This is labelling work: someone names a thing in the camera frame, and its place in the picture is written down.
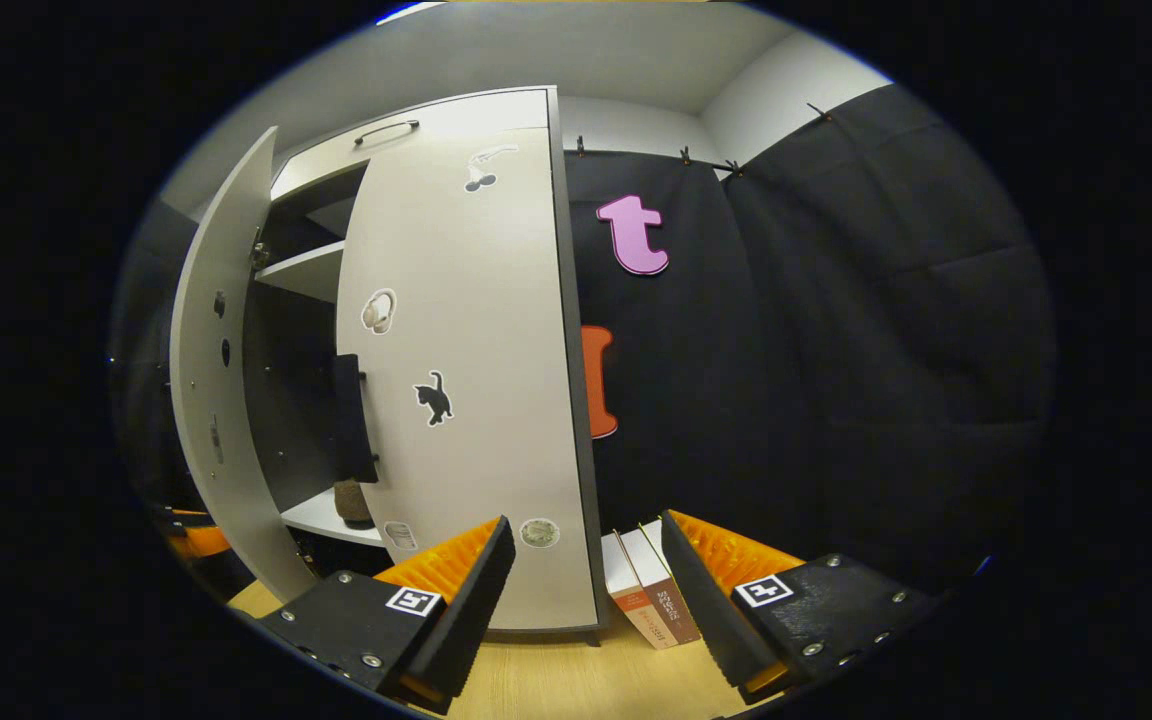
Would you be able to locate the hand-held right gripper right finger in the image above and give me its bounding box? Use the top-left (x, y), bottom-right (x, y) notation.
top-left (661, 508), bottom-right (937, 706)

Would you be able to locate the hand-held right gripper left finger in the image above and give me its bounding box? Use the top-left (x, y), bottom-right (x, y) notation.
top-left (254, 515), bottom-right (517, 714)

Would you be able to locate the white shoe cabinet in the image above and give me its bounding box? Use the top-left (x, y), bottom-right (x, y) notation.
top-left (241, 85), bottom-right (607, 646)

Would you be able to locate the white drawer with black handle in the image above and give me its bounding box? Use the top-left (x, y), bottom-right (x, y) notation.
top-left (269, 88), bottom-right (550, 201)

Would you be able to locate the white orange paperback book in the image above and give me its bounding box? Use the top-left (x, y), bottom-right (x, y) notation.
top-left (601, 530), bottom-right (679, 651)

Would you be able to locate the brown fuzzy shoe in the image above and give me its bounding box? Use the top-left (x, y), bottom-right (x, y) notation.
top-left (333, 480), bottom-right (374, 526)

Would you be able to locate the black backdrop cloth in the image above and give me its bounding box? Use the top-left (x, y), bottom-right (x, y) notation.
top-left (564, 83), bottom-right (1057, 601)

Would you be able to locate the white brown paperback book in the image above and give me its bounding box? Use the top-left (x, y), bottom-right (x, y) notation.
top-left (626, 520), bottom-right (703, 644)

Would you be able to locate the white cabinet door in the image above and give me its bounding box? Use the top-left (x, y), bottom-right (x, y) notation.
top-left (169, 125), bottom-right (319, 604)
top-left (331, 128), bottom-right (602, 633)

